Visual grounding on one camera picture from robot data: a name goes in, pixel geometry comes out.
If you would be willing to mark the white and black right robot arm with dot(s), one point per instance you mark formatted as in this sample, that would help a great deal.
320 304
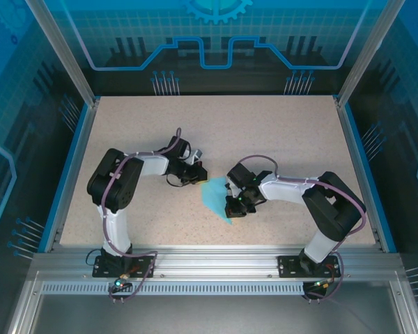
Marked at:
331 205

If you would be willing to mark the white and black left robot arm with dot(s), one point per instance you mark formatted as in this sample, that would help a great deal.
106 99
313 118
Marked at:
115 188

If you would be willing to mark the blue printed back panel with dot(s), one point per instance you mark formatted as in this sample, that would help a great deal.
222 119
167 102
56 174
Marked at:
212 41

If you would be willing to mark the blue printed side panel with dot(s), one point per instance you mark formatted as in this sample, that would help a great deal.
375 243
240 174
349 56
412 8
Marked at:
14 156
407 156

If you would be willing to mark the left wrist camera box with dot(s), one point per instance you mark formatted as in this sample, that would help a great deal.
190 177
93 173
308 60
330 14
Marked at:
196 156

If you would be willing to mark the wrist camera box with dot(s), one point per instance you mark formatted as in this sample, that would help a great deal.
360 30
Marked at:
232 189
196 156

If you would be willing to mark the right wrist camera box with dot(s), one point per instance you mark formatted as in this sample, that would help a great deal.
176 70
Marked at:
232 189

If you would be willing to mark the aluminium front rail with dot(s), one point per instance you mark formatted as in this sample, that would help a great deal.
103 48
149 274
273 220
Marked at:
212 259

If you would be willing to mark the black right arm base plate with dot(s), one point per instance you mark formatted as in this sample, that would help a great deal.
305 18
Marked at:
289 268

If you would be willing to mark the blue edged side rail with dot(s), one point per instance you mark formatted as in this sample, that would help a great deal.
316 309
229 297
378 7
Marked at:
69 174
365 174

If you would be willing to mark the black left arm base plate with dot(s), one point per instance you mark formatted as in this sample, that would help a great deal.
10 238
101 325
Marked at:
108 269

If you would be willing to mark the aluminium corner post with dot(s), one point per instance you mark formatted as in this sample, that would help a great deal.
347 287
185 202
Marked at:
62 52
365 52

